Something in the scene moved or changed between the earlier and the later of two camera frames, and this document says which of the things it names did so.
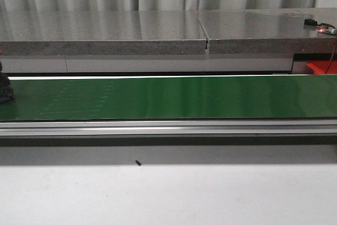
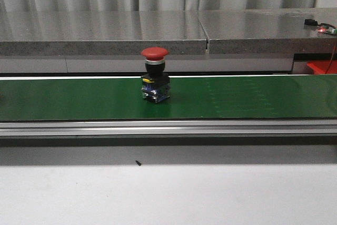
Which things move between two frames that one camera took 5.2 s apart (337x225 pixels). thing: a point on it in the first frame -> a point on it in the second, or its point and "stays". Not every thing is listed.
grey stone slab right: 265,31 stays
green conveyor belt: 270,97 stays
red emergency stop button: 6,90 -> 155,84
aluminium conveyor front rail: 168,127 stays
